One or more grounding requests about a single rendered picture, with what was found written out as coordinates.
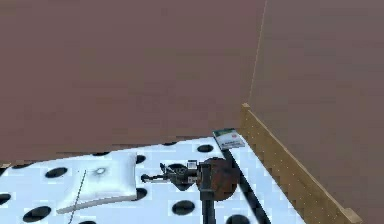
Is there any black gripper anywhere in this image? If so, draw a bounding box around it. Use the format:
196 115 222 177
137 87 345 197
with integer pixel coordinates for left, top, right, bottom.
140 162 198 192

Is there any white bed with black spots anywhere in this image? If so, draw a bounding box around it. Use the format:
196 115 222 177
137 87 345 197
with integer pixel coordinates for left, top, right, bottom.
0 102 364 224

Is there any orange basketball with black stripes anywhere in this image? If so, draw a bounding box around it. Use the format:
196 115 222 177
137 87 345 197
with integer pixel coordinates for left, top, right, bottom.
199 156 242 202

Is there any white pillow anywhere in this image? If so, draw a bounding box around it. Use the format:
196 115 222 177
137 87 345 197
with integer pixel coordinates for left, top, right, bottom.
55 152 139 215

